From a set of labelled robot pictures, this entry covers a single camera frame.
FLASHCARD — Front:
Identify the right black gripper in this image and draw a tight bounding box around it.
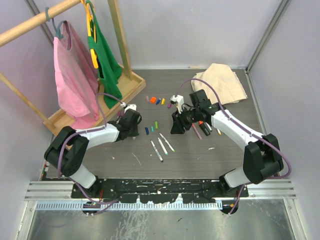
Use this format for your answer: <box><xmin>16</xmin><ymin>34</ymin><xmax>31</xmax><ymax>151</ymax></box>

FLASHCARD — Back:
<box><xmin>170</xmin><ymin>105</ymin><xmax>200</xmax><ymax>135</ymax></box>

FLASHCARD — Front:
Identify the pink pen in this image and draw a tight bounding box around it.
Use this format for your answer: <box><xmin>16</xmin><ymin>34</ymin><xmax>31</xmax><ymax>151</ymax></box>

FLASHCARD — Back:
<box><xmin>192</xmin><ymin>123</ymin><xmax>202</xmax><ymax>140</ymax></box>

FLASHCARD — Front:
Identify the orange black highlighter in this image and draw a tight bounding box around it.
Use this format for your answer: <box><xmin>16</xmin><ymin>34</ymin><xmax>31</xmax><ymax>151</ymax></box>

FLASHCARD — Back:
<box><xmin>198</xmin><ymin>121</ymin><xmax>211</xmax><ymax>136</ymax></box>

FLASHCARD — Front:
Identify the orange highlighter cap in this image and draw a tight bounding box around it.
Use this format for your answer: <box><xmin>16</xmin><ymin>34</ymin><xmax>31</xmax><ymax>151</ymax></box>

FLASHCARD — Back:
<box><xmin>149</xmin><ymin>97</ymin><xmax>157</xmax><ymax>104</ymax></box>

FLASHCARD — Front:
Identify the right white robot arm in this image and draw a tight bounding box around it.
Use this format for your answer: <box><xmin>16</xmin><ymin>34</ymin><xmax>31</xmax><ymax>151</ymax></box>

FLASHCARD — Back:
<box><xmin>170</xmin><ymin>90</ymin><xmax>284</xmax><ymax>197</ymax></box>

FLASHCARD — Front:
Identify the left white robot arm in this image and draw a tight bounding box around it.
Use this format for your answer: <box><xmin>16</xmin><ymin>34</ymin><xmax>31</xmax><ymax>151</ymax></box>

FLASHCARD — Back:
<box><xmin>44</xmin><ymin>108</ymin><xmax>142</xmax><ymax>198</ymax></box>

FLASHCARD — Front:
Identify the wooden clothes rack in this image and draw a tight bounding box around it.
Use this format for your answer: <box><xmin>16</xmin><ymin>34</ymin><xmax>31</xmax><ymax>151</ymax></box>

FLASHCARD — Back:
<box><xmin>0</xmin><ymin>0</ymin><xmax>146</xmax><ymax>135</ymax></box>

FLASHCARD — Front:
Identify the green shirt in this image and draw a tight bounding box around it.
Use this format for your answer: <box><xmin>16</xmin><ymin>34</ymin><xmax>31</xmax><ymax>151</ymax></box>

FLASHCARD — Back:
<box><xmin>85</xmin><ymin>0</ymin><xmax>123</xmax><ymax>100</ymax></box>

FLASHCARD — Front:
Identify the pink shirt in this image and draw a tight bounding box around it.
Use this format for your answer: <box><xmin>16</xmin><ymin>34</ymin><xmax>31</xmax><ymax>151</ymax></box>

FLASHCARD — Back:
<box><xmin>53</xmin><ymin>20</ymin><xmax>99</xmax><ymax>129</ymax></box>

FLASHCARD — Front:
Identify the beige cloth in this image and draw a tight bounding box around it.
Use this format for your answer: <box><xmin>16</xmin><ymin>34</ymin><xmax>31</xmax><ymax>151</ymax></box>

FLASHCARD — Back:
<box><xmin>191</xmin><ymin>63</ymin><xmax>248</xmax><ymax>105</ymax></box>

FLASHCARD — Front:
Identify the yellow clothes hanger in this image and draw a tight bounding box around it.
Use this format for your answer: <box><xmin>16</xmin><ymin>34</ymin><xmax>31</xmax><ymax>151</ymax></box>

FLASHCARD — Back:
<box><xmin>80</xmin><ymin>0</ymin><xmax>99</xmax><ymax>69</ymax></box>

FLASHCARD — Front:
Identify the grey clothes hanger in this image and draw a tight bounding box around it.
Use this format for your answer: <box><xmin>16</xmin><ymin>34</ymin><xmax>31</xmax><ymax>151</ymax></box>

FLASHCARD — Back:
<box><xmin>44</xmin><ymin>6</ymin><xmax>70</xmax><ymax>41</ymax></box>

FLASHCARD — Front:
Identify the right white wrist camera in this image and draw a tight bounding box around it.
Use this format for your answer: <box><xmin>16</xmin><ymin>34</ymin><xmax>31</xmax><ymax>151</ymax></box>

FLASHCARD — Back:
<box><xmin>170</xmin><ymin>95</ymin><xmax>184</xmax><ymax>113</ymax></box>

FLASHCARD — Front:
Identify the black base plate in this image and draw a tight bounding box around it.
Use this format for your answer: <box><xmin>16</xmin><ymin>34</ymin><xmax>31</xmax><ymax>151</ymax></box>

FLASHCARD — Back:
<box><xmin>86</xmin><ymin>178</ymin><xmax>240</xmax><ymax>204</ymax></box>

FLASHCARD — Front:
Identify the slotted cable duct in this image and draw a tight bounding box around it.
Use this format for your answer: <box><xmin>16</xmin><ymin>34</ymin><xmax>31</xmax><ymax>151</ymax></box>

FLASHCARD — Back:
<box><xmin>35</xmin><ymin>200</ymin><xmax>223</xmax><ymax>211</ymax></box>

